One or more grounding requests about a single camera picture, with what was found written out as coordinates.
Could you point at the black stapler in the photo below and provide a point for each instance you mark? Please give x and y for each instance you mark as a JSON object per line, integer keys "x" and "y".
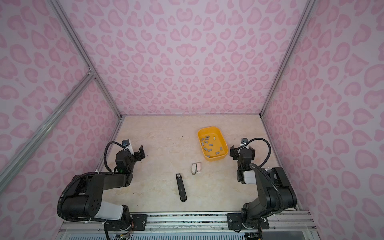
{"x": 181, "y": 188}

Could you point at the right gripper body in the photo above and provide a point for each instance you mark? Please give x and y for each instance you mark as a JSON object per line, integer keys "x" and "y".
{"x": 238, "y": 156}

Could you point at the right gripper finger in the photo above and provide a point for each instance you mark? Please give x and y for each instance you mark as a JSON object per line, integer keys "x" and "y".
{"x": 253, "y": 151}
{"x": 233, "y": 152}

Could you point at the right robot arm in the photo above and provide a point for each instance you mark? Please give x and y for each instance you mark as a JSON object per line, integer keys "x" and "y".
{"x": 275, "y": 193}

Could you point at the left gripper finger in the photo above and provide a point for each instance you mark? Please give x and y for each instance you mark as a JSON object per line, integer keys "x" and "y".
{"x": 142, "y": 152}
{"x": 136, "y": 156}

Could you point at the aluminium mounting rail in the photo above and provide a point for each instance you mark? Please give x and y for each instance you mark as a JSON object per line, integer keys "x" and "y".
{"x": 288, "y": 225}

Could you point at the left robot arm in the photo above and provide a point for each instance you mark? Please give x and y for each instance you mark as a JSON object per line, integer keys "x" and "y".
{"x": 82, "y": 199}

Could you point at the yellow plastic tray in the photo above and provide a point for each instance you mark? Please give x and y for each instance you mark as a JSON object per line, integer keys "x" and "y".
{"x": 209, "y": 152}

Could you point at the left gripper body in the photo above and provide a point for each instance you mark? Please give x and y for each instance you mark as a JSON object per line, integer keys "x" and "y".
{"x": 132, "y": 159}

